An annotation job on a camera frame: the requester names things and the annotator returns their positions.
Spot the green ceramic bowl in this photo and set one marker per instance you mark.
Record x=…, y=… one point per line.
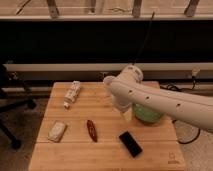
x=145, y=114

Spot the white tube package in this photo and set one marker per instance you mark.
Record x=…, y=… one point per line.
x=72, y=94

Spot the black phone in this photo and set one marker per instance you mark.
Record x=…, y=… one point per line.
x=130, y=143

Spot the black office chair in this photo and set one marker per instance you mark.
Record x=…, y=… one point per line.
x=5, y=78

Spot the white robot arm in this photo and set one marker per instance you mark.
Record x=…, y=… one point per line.
x=127, y=88

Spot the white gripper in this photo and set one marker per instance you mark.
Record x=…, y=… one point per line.
x=121, y=104

